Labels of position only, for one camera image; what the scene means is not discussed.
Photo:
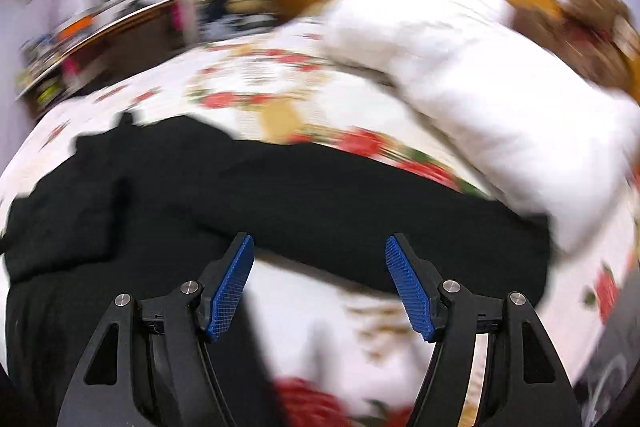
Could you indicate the brown plush toy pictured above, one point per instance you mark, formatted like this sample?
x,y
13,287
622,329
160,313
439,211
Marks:
x,y
590,17

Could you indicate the pile of dark clothes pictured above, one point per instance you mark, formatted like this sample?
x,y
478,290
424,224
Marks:
x,y
232,14

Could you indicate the black garment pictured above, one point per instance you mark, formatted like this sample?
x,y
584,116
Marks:
x,y
300,202

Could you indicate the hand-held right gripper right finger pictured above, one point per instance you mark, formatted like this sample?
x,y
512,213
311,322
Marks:
x,y
412,289

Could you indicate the floral printed bed sheet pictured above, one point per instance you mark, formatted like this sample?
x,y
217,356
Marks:
x,y
260,82

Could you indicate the white quilt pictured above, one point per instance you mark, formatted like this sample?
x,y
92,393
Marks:
x,y
480,97

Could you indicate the wooden shelf with items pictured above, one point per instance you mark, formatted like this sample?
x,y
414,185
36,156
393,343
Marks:
x,y
105,37

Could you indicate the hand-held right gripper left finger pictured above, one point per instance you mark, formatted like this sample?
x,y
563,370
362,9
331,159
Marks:
x,y
227,287

